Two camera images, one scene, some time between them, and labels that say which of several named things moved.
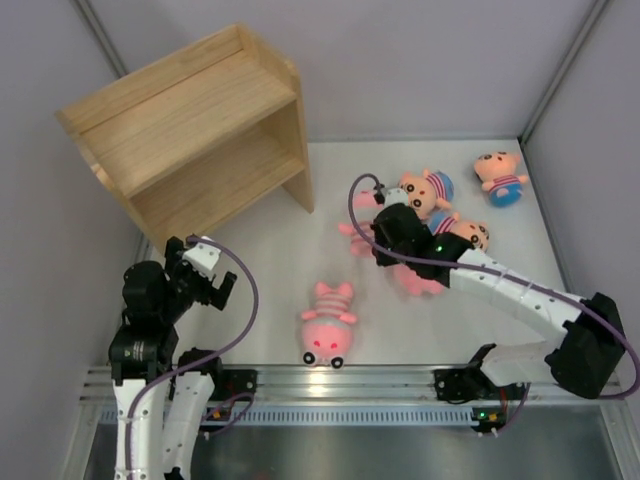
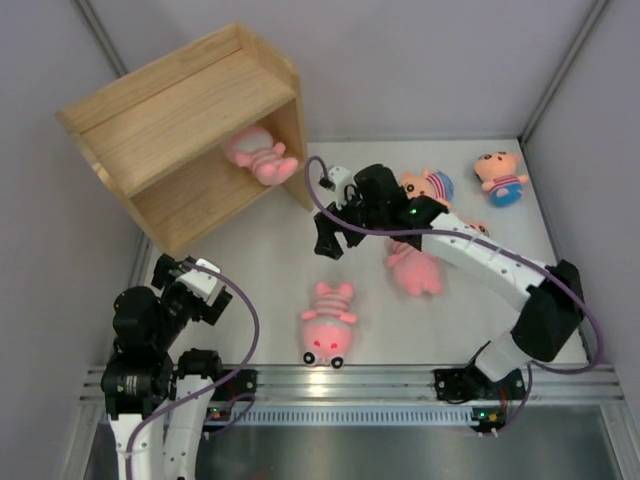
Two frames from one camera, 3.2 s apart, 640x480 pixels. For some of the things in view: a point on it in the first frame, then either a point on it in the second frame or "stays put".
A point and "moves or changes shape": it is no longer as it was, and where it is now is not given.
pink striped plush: [327, 330] stays put
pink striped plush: [364, 204] moves or changes shape
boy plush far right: [499, 173] stays put
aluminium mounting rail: [350, 386] stays put
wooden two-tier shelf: [199, 138] stays put
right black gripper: [384, 259] → [328, 243]
